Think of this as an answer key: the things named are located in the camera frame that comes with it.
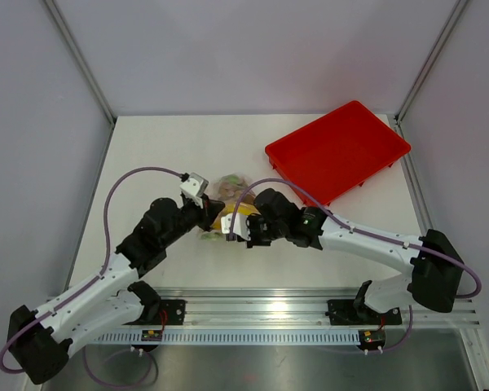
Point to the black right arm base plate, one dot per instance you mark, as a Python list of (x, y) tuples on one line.
[(342, 312)]

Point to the green fake lettuce leaf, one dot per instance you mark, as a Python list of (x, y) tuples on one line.
[(211, 236)]

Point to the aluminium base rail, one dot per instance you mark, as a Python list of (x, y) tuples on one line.
[(291, 307)]

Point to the aluminium frame post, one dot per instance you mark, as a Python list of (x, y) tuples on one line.
[(443, 38), (61, 24)]

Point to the aluminium frame post right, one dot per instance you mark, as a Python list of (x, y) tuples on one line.
[(443, 38)]

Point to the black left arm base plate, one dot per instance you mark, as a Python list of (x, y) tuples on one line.
[(172, 312)]

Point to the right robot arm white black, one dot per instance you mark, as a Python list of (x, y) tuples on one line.
[(429, 268)]

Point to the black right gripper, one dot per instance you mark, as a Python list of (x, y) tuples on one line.
[(251, 221)]

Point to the fake brown grape bunch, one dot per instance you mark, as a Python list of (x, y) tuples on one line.
[(230, 187)]

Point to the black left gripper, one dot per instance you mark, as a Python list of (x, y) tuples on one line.
[(209, 214)]

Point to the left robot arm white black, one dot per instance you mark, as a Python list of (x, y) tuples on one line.
[(43, 340)]

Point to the red plastic tray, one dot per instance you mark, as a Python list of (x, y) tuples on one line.
[(335, 153)]

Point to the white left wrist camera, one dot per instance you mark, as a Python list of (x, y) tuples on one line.
[(193, 187)]

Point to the clear zip top bag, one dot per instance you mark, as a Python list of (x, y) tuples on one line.
[(229, 208)]

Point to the aluminium frame post left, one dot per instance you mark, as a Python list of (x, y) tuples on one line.
[(61, 24)]

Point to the white slotted cable duct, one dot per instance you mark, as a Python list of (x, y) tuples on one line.
[(230, 337)]

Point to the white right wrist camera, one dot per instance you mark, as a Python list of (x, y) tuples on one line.
[(236, 225)]

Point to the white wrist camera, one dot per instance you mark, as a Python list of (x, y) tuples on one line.
[(236, 225), (193, 187)]

